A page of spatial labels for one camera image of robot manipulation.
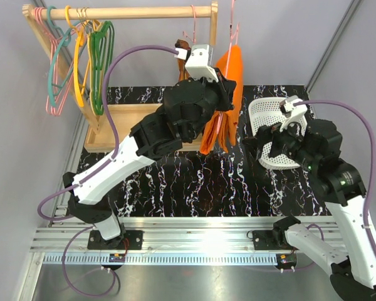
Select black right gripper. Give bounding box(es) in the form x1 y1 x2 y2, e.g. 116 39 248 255
243 114 319 171

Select orange trousers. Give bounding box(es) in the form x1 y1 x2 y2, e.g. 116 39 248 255
199 45 244 156

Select pink wire hanger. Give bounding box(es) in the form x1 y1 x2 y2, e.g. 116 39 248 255
216 0 240 134
182 4 197 45

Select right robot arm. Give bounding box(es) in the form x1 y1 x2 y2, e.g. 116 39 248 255
243 119 376 300

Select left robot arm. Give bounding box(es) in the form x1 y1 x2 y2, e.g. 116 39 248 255
63 71 237 249

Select camouflage patterned trousers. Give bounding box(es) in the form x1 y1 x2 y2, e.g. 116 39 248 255
174 39 192 83

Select green plastic hanger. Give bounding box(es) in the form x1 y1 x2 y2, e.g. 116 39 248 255
88 21 115 116

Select yellow plastic hanger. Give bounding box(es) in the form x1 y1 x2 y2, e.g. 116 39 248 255
65 6 100 108

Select pink empty hanger left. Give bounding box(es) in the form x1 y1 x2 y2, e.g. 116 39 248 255
33 8 76 116

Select teal plastic hanger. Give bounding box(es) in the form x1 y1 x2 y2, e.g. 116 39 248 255
46 6 75 112

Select white perforated plastic basket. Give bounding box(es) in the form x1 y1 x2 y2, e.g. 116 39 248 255
249 95 307 170

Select wooden clothes rack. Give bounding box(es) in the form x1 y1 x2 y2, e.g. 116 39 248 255
21 1 219 154

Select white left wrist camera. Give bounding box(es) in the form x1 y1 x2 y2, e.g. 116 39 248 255
174 44 218 82

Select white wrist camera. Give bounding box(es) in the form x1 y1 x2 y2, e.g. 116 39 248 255
174 44 218 82
279 95 308 132

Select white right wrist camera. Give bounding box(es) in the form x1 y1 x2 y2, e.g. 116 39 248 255
279 95 308 132

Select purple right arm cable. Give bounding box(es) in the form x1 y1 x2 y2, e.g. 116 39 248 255
296 98 376 278

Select aluminium mounting rail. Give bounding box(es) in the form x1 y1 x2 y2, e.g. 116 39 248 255
15 125 348 301

